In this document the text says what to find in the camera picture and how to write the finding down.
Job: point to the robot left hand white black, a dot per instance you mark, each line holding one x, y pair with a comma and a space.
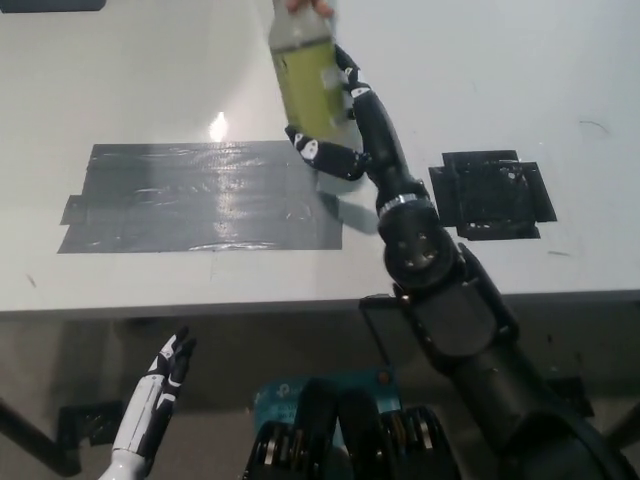
150, 400

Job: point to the grey duct tape patch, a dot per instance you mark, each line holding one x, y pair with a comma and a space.
175, 200

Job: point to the black box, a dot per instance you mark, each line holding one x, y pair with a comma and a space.
50, 4

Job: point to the black tape square marker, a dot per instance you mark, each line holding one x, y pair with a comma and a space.
490, 200

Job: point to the person's hand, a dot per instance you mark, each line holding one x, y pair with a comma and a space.
322, 5

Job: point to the spray bottle with green label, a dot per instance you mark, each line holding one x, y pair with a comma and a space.
305, 75

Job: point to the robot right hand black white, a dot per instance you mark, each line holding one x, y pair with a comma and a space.
385, 145

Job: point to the black metal table leg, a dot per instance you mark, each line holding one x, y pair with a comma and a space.
35, 437

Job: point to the robot torso black with teal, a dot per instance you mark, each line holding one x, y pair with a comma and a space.
345, 435

